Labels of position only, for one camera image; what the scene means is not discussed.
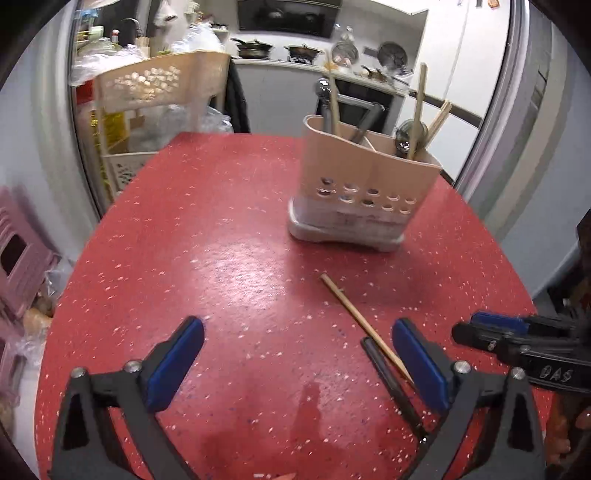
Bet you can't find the pink plastic stool lower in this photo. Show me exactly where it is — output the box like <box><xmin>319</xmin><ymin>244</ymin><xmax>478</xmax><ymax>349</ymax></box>
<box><xmin>0</xmin><ymin>318</ymin><xmax>27</xmax><ymax>406</ymax></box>

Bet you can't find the brown pot on stove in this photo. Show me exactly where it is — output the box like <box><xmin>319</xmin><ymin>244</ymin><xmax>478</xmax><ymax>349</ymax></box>
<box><xmin>284</xmin><ymin>45</ymin><xmax>322</xmax><ymax>65</ymax></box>

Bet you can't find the pink plastic stool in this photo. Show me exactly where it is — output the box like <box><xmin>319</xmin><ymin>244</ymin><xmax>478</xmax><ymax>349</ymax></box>
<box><xmin>1</xmin><ymin>187</ymin><xmax>57</xmax><ymax>321</ymax></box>
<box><xmin>0</xmin><ymin>318</ymin><xmax>27</xmax><ymax>406</ymax></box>

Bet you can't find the long bamboo chopstick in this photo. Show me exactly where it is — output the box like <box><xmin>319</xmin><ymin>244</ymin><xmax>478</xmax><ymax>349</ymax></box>
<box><xmin>408</xmin><ymin>63</ymin><xmax>428</xmax><ymax>160</ymax></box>

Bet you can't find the white refrigerator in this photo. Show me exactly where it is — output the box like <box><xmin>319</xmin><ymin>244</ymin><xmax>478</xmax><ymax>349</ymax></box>
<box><xmin>415</xmin><ymin>1</ymin><xmax>511</xmax><ymax>182</ymax></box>

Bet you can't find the beige utensil holder caddy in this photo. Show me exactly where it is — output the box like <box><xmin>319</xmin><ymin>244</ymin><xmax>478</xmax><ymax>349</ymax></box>
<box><xmin>287</xmin><ymin>115</ymin><xmax>442</xmax><ymax>252</ymax></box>

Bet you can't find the black wok on stove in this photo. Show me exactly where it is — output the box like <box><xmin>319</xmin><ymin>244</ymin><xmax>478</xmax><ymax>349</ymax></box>
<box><xmin>231</xmin><ymin>38</ymin><xmax>273</xmax><ymax>60</ymax></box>

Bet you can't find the person right hand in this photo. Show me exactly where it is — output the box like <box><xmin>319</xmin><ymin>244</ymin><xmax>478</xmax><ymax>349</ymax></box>
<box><xmin>545</xmin><ymin>393</ymin><xmax>590</xmax><ymax>479</ymax></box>

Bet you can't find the beige plastic storage rack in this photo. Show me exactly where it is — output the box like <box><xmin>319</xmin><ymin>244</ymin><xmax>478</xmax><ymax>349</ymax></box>
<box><xmin>93</xmin><ymin>50</ymin><xmax>230</xmax><ymax>196</ymax></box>

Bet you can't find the black range hood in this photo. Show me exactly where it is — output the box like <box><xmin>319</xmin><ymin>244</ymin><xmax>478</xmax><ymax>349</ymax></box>
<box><xmin>238</xmin><ymin>0</ymin><xmax>342</xmax><ymax>38</ymax></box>

